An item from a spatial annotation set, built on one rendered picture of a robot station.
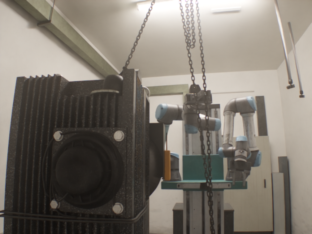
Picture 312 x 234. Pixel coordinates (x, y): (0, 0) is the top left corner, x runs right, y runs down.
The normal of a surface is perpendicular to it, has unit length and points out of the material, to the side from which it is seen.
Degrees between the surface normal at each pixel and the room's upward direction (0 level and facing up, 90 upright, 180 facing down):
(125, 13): 180
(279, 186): 90
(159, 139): 90
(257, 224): 90
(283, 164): 90
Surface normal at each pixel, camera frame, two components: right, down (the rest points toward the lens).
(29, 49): 0.98, -0.04
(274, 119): -0.21, -0.19
